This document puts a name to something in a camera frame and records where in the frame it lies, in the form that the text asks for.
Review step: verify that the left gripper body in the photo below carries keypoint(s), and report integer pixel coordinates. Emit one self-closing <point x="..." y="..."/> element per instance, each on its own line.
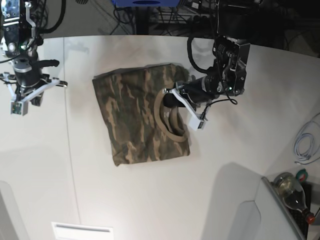
<point x="198" y="95"/>

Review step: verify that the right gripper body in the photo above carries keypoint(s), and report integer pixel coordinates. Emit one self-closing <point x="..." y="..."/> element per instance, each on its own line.
<point x="28" y="81"/>

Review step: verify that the camouflage t-shirt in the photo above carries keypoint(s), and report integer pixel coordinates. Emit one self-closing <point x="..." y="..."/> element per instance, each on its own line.
<point x="141" y="128"/>

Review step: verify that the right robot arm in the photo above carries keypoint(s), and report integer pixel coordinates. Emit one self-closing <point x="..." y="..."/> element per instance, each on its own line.
<point x="23" y="23"/>

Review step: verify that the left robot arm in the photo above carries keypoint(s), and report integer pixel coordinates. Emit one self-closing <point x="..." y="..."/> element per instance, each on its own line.
<point x="231" y="26"/>

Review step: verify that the blue box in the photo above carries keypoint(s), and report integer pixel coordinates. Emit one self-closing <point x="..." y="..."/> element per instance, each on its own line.
<point x="146" y="3"/>

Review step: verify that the green tape roll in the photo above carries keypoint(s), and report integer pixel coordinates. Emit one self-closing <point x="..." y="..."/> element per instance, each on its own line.
<point x="302" y="175"/>

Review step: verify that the clear plastic bottle red cap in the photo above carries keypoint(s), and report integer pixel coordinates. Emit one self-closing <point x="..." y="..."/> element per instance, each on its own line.
<point x="293" y="195"/>

